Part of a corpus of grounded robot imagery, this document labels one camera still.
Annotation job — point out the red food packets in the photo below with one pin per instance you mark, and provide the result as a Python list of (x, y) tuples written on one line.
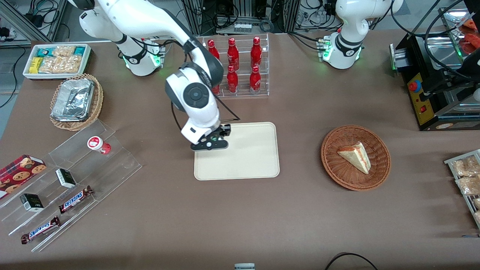
[(470, 41)]

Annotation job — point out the clear acrylic bottle rack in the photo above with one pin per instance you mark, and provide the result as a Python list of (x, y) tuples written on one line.
[(243, 93)]

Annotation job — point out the red cola bottle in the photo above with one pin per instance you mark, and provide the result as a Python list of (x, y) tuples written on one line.
[(216, 90), (256, 54), (233, 56), (213, 50), (255, 80), (232, 81)]

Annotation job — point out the grey device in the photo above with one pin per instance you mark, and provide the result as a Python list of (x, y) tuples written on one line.
[(244, 267)]

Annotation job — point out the wrapped triangle sandwich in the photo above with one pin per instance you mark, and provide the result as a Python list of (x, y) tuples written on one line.
[(356, 157)]

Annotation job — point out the aluminium frame rack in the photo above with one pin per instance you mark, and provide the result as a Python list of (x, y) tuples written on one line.
[(240, 11)]

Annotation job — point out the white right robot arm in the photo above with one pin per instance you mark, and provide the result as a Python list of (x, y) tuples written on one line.
[(150, 18)]

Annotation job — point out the Snickers bar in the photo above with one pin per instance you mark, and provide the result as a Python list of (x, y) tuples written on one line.
[(75, 199), (40, 230)]

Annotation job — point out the round brown wicker basket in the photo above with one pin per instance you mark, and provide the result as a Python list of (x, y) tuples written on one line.
[(337, 168)]

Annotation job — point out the red gum bottle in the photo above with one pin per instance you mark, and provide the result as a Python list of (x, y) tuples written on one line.
[(97, 144)]

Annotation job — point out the clear snack bag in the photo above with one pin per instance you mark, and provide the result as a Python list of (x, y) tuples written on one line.
[(467, 167), (468, 185), (477, 203)]

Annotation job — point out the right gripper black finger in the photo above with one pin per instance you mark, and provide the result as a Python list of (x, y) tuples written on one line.
[(225, 130)]

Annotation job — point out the green gum bottle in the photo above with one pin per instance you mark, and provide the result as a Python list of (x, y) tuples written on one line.
[(214, 138)]

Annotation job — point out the clear rice cracker pack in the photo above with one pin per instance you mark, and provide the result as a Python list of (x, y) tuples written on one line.
[(70, 64), (48, 65), (63, 51)]

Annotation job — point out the clear acrylic stepped display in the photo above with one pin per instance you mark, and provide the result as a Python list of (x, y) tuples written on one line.
[(112, 165)]

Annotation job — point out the black and yellow machine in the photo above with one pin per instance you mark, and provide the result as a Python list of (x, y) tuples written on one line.
[(412, 60)]

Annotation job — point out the beige plastic tray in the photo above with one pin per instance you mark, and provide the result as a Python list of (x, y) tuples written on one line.
[(251, 157)]

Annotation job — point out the light wicker basket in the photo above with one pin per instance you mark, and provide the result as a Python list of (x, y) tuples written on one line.
[(98, 97)]

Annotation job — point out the teal snack pack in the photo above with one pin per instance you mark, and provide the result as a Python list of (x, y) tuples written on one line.
[(79, 51), (45, 52)]

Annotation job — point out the red emergency stop button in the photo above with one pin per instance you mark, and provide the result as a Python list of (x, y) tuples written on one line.
[(414, 86)]

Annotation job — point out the red tartan cookie box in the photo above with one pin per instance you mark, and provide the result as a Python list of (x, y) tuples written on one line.
[(18, 174)]

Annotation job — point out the small black box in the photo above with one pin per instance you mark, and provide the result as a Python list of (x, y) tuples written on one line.
[(32, 202), (66, 178)]

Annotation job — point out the white plastic snack bin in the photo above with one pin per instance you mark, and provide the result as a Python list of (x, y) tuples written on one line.
[(56, 76)]

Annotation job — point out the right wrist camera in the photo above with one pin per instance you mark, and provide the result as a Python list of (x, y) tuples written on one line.
[(210, 145)]

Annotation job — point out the aluminium foil tray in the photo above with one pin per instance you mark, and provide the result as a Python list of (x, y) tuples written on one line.
[(73, 99)]

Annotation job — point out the white connector block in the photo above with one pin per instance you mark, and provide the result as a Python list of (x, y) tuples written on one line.
[(242, 27)]

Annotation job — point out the aluminium rail frame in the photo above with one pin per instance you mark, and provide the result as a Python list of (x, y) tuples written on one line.
[(22, 22)]

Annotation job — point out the yellow snack pack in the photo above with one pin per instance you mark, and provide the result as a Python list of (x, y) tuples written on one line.
[(35, 65)]

